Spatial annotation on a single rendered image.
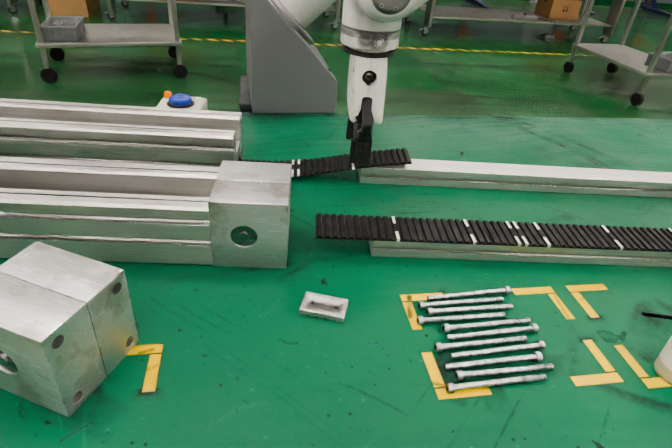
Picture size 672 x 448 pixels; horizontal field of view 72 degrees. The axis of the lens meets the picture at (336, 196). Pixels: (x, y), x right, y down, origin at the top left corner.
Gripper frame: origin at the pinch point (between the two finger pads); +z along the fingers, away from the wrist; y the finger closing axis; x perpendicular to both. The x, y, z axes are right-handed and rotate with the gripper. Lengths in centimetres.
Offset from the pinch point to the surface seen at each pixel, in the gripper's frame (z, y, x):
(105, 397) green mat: 6.2, -41.9, 25.4
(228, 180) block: -3.3, -19.1, 17.6
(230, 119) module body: -2.0, 2.3, 20.6
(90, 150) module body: 1.1, -5.0, 40.1
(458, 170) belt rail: 3.2, -1.4, -17.1
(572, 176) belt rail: 3.2, -1.5, -36.9
